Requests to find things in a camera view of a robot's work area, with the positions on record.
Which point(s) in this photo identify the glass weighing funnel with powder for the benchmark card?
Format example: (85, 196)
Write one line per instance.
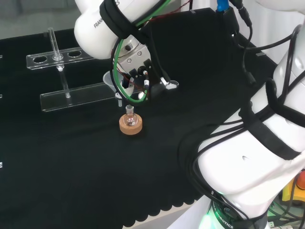
(175, 83)

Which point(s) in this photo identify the black cloth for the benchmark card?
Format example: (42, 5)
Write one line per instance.
(83, 155)

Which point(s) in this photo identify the glass round-bottom flask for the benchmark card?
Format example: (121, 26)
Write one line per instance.
(131, 119)

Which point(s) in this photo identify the translucent plastic funnel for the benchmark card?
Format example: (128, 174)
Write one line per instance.
(108, 80)

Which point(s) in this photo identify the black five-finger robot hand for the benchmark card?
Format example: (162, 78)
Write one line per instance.
(157, 90)

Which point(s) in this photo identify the yellow stop button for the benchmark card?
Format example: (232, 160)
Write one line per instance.
(294, 190)

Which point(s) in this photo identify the clear acrylic funnel stand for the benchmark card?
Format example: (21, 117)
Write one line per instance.
(78, 94)

